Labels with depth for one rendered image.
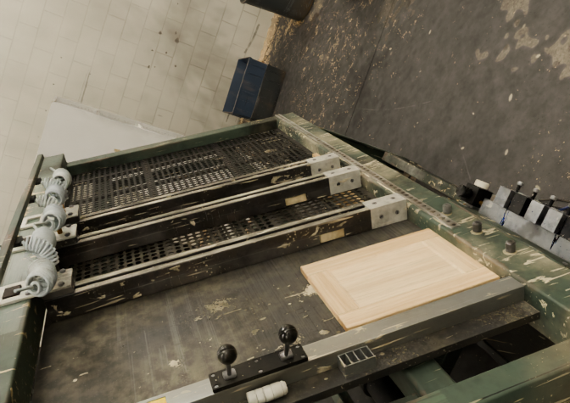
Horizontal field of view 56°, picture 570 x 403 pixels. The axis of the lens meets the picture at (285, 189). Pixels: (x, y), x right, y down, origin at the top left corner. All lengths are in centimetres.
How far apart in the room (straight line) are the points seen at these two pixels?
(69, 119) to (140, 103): 157
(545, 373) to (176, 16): 581
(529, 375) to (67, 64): 580
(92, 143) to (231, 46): 232
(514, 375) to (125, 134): 433
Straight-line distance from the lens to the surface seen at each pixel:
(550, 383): 112
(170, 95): 644
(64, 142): 502
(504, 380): 108
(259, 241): 154
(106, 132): 501
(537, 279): 135
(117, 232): 182
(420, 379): 119
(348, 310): 129
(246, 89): 554
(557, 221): 150
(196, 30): 648
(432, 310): 124
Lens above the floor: 192
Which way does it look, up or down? 24 degrees down
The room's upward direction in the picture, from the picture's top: 74 degrees counter-clockwise
